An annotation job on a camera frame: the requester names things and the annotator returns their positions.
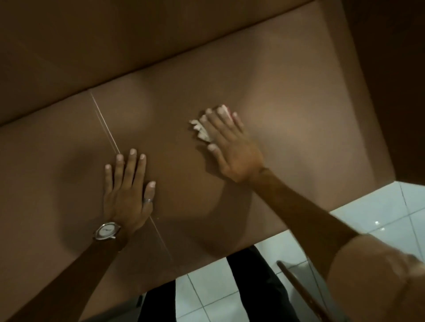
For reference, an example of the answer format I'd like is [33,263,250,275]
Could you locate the person's right hand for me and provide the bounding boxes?
[199,105,266,184]

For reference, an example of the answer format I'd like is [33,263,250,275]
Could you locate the person's left hand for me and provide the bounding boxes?
[104,148,156,235]

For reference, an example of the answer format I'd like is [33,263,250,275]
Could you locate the white cleaning cloth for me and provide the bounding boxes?
[189,105,230,144]

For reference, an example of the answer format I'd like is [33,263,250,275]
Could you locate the person's right forearm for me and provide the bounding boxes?
[246,168,361,267]

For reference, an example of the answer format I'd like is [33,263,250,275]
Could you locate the person's left forearm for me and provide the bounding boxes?
[5,234,130,322]

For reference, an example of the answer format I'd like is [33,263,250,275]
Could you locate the brown wooden cabinet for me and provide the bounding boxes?
[0,0,425,322]

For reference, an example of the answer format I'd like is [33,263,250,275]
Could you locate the black trousers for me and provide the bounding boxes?
[137,245,300,322]

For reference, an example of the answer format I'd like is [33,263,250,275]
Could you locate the brown wooden stick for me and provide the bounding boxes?
[276,260,333,322]

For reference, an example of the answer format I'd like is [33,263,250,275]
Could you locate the beige shirt sleeve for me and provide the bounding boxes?
[326,234,425,322]

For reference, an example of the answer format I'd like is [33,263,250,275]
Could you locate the silver wristwatch with brown strap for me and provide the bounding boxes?
[92,221,129,253]

